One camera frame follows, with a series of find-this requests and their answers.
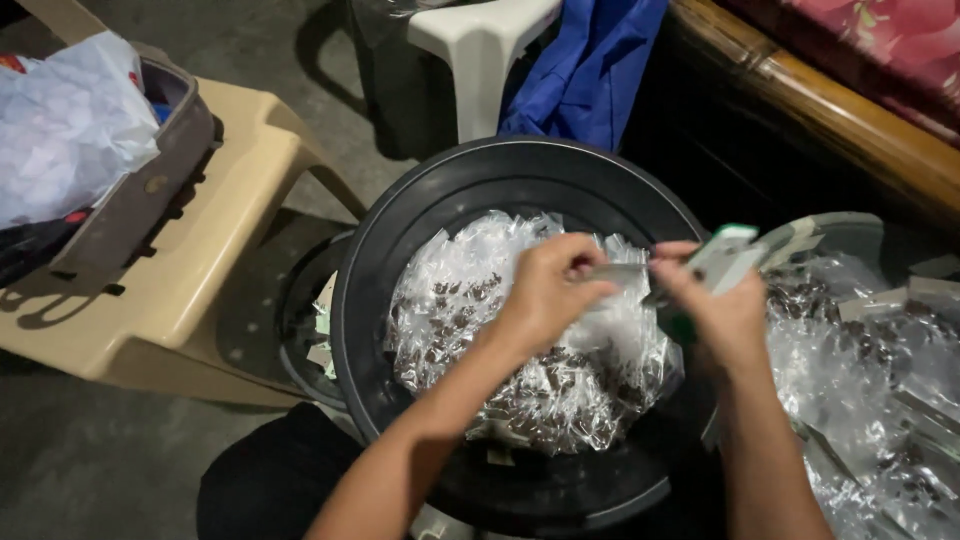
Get blue cloth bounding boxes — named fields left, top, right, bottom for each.
left=498, top=0, right=670, bottom=153

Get person's right hand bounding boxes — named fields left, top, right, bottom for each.
left=646, top=240, right=774, bottom=376

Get heap of packets with labels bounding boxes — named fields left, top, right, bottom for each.
left=701, top=212, right=960, bottom=540

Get person's black trousers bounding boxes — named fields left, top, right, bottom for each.
left=196, top=402, right=369, bottom=540

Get black bucket with paper scraps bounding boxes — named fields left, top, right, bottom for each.
left=276, top=229, right=357, bottom=414

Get wooden bed frame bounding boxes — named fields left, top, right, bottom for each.
left=667, top=0, right=960, bottom=219

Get black round lid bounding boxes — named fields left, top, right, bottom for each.
left=330, top=136, right=721, bottom=540

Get person's left hand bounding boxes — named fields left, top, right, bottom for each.
left=501, top=232, right=619, bottom=354

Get beige plastic chair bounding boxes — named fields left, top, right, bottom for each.
left=0, top=76, right=369, bottom=410

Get white plastic bag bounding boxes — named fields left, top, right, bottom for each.
left=0, top=30, right=162, bottom=232

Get grey open bag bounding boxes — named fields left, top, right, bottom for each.
left=0, top=45, right=220, bottom=290

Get pink floral mattress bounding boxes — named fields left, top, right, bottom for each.
left=720, top=0, right=960, bottom=144

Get pile of clear filled packets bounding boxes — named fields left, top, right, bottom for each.
left=382, top=211, right=685, bottom=457

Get white plastic chair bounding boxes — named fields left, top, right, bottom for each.
left=407, top=0, right=564, bottom=145

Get green and white stapler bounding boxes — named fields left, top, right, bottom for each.
left=641, top=222, right=770, bottom=346

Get small clear plastic packet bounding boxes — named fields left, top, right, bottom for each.
left=581, top=262, right=661, bottom=339

